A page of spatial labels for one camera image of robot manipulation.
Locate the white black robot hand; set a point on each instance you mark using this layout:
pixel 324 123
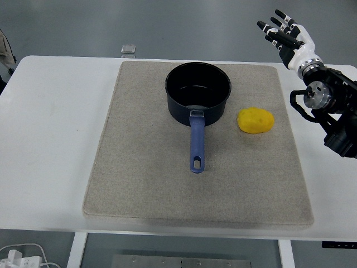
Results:
pixel 302 53

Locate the yellow potato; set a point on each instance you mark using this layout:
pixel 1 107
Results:
pixel 255 120

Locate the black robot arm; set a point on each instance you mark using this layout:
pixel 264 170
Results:
pixel 334 81

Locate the small clear square floor plate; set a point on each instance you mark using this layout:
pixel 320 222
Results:
pixel 128 48

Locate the black table control panel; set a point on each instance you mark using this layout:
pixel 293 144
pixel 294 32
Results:
pixel 338 244

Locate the grey table mat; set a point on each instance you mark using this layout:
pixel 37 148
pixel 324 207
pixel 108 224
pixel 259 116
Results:
pixel 139 167

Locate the white table leg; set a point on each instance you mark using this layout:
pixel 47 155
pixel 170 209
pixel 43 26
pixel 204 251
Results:
pixel 286 255
pixel 76 251

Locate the grey metal plate with screws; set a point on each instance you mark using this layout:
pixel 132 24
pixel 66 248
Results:
pixel 181 262

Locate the person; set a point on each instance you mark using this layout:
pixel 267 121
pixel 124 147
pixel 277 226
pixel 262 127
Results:
pixel 4 47

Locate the white power strip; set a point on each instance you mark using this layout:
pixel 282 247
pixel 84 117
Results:
pixel 19 261

